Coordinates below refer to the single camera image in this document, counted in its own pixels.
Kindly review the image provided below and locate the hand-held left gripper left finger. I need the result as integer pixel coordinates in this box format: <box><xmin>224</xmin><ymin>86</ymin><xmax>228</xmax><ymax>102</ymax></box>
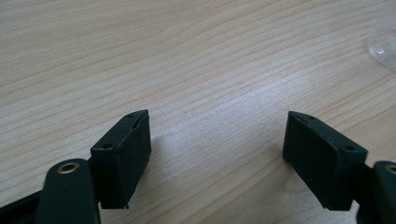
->
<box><xmin>90</xmin><ymin>108</ymin><xmax>152</xmax><ymax>210</ymax></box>

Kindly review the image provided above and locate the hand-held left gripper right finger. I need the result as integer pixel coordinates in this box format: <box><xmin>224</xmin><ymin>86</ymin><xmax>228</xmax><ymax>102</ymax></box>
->
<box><xmin>282</xmin><ymin>110</ymin><xmax>369</xmax><ymax>212</ymax></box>

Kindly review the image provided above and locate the clear plastic container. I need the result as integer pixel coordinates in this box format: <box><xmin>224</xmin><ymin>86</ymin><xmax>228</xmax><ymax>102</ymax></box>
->
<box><xmin>363</xmin><ymin>12</ymin><xmax>396</xmax><ymax>72</ymax></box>

